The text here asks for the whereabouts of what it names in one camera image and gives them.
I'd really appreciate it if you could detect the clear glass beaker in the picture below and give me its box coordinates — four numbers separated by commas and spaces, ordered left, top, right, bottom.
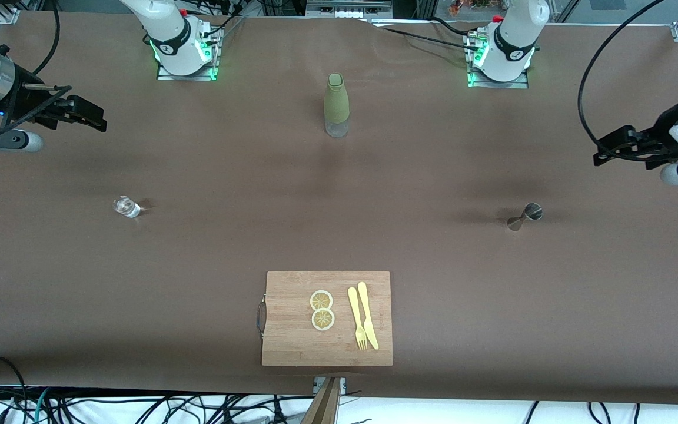
112, 196, 141, 219

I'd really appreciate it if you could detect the steel jigger measuring cup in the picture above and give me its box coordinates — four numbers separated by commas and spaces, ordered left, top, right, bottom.
506, 202, 544, 232

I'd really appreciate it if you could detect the green sleeved glass bottle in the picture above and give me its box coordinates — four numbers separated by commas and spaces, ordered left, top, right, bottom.
324, 73, 351, 138

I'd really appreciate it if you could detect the white power strip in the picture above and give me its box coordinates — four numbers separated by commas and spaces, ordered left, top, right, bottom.
307, 0, 393, 18

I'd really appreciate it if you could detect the yellow plastic knife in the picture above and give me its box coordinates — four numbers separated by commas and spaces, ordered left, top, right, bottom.
357, 281, 380, 350

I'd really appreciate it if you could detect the wooden cutting board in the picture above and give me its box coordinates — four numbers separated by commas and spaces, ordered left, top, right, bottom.
257, 270, 394, 367

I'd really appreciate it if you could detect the yellow plastic fork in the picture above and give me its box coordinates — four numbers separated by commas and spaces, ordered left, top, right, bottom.
347, 287, 369, 351

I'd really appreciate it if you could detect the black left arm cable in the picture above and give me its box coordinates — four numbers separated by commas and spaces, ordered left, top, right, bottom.
577, 0, 666, 157

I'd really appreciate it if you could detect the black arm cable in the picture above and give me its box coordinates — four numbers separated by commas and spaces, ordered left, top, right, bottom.
577, 0, 666, 157
0, 0, 73, 148

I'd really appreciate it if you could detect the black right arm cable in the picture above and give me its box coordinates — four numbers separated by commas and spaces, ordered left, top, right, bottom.
0, 0, 73, 148

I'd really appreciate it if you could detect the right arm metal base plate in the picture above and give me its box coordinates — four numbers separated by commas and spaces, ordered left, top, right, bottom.
157, 24, 222, 81

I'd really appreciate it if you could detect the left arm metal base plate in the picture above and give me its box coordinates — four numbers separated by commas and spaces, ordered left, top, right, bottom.
467, 32, 531, 90

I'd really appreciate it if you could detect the black cable on table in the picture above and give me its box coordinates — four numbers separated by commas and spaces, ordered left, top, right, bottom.
368, 18, 484, 52

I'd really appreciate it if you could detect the teal cable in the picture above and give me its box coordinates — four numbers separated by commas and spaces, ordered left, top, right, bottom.
32, 387, 51, 424

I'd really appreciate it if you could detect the metal bracket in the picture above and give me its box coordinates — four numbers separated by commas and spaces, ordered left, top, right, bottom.
314, 377, 347, 396

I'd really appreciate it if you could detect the wooden post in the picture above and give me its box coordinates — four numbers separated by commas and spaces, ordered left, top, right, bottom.
303, 377, 343, 424

